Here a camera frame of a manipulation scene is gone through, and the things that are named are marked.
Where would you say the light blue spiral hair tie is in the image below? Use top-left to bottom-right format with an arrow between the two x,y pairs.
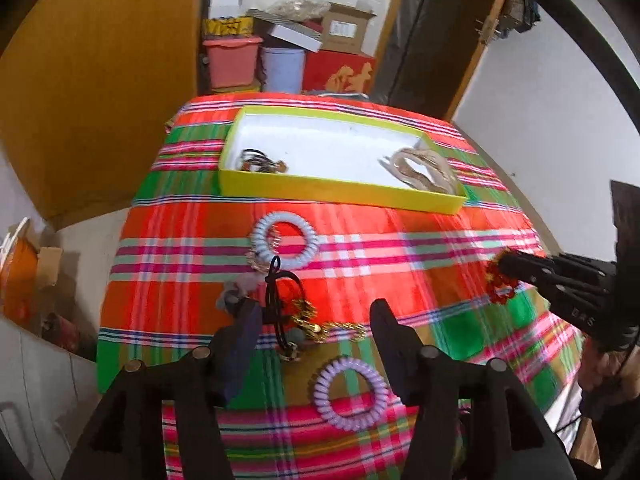
250,211 -> 318,271

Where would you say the white striped flat box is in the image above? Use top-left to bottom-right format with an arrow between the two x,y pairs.
247,8 -> 323,53

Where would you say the wooden wardrobe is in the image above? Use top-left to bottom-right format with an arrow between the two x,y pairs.
0,0 -> 209,222

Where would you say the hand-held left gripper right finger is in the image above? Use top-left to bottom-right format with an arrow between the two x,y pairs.
369,298 -> 576,480

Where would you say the black hair ties bundle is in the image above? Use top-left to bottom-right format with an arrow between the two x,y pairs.
239,148 -> 289,175

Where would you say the yellow round tin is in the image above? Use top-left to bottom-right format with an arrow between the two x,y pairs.
202,16 -> 254,38

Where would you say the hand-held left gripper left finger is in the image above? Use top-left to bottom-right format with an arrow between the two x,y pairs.
60,301 -> 264,480

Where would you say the red bead bracelet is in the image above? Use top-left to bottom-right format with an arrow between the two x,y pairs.
486,249 -> 517,305

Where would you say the wooden door frame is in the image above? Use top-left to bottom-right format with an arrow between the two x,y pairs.
370,0 -> 512,122

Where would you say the black rhinestone hair accessory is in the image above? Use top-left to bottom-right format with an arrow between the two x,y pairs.
216,251 -> 271,317

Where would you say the orange bucket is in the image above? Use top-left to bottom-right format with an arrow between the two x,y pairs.
0,232 -> 42,331

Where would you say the white tissue box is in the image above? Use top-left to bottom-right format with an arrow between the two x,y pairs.
207,0 -> 244,20

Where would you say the gold chain bracelet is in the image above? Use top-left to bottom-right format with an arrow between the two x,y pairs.
282,297 -> 369,346

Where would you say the person's right hand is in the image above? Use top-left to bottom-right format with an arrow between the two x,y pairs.
579,344 -> 627,397

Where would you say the brown cardboard box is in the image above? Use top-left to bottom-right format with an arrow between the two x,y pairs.
320,2 -> 377,56

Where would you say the clear plastic bag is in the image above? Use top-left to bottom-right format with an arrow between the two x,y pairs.
267,0 -> 331,22

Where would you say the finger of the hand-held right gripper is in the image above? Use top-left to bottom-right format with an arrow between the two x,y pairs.
497,251 -> 618,284
537,282 -> 614,311

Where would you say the pink plastic bin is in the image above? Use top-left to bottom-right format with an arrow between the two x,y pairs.
202,35 -> 264,90

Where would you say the black cord hair tie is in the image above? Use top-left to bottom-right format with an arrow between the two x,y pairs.
266,256 -> 308,361

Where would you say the yellow-rimmed white tray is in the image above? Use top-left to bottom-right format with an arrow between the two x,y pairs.
218,105 -> 468,216

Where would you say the lavender plastic bucket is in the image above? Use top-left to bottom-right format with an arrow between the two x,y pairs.
260,46 -> 307,95

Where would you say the purple spiral hair tie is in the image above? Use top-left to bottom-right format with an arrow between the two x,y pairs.
314,356 -> 390,431

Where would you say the red gift box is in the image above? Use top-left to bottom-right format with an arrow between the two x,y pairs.
302,50 -> 377,95

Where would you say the red green plaid tablecloth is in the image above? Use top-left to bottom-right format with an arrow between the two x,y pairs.
95,92 -> 586,480

